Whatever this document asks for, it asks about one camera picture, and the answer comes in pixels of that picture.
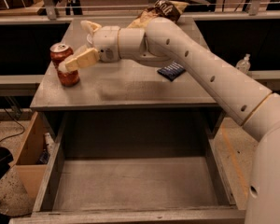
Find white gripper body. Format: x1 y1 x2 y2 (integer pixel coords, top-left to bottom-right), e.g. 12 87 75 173
92 26 120 63

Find dark blue snack packet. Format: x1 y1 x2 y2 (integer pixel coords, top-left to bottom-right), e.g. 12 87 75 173
157 62 186 81

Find grey cabinet with top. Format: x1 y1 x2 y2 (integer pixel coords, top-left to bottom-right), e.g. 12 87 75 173
29 16 228 140

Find cardboard box on floor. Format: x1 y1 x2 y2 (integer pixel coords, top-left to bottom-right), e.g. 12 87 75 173
14 112 49 199

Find black cable on floor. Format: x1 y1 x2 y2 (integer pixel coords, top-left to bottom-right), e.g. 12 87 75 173
0 107 26 147

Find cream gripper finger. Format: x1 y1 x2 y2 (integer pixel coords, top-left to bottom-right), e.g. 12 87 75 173
80 21 102 36
61 47 100 72

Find red coke can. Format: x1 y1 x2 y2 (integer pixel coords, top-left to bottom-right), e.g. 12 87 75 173
49 43 79 87

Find open grey top drawer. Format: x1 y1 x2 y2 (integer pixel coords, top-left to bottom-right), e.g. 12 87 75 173
8 110 246 224

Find white ceramic bowl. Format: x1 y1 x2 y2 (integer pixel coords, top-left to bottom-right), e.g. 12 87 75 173
87 35 93 47

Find brown yellow chip bag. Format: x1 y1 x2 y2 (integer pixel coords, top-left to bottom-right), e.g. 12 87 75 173
128 0 189 28

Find grey bench shelf rail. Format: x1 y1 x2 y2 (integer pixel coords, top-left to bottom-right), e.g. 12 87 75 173
0 75 44 96

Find clear hand sanitizer bottle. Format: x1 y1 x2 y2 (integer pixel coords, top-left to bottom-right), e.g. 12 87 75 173
235 54 251 74

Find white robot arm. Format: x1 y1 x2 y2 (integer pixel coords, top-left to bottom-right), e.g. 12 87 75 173
59 17 280 224

